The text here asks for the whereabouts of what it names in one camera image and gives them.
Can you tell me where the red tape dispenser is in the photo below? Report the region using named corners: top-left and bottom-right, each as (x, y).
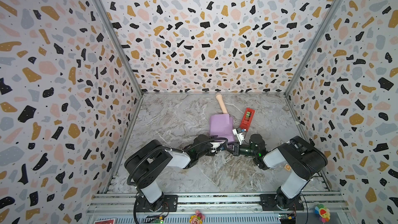
top-left (239, 108), bottom-right (255, 131)

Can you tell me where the pink wrapping paper sheet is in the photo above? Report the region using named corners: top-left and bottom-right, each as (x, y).
top-left (209, 114), bottom-right (235, 145)

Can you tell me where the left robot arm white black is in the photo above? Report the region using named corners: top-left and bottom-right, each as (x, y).
top-left (124, 134), bottom-right (228, 205)

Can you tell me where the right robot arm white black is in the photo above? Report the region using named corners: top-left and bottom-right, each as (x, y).
top-left (226, 134), bottom-right (328, 205)

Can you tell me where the small tan wooden block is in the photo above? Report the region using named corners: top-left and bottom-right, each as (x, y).
top-left (284, 164), bottom-right (291, 172)

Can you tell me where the beige toy microphone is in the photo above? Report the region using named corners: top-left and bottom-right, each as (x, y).
top-left (216, 93), bottom-right (228, 114)

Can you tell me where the pink yellow flower toy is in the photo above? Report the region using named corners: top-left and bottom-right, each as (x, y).
top-left (189, 211), bottom-right (205, 224)

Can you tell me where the rainbow flower toy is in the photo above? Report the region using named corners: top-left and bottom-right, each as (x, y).
top-left (314, 204), bottom-right (331, 223)

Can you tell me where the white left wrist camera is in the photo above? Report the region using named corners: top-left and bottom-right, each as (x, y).
top-left (211, 142), bottom-right (228, 152)

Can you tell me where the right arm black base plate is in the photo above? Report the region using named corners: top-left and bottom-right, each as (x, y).
top-left (260, 194), bottom-right (305, 211)

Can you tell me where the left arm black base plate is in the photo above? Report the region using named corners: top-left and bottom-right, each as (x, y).
top-left (135, 195), bottom-right (178, 213)

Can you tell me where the black corrugated cable hose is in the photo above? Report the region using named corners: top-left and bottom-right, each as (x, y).
top-left (125, 136), bottom-right (229, 187)

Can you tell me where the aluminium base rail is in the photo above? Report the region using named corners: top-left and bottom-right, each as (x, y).
top-left (85, 191), bottom-right (355, 224)

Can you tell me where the aluminium corner post right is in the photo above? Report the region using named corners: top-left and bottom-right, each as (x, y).
top-left (284, 0), bottom-right (358, 97)

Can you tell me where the aluminium corner post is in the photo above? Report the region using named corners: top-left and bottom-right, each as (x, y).
top-left (79, 0), bottom-right (144, 97)
top-left (284, 0), bottom-right (358, 97)

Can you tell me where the aluminium corner post left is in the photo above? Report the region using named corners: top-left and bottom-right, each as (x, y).
top-left (79, 0), bottom-right (144, 97)

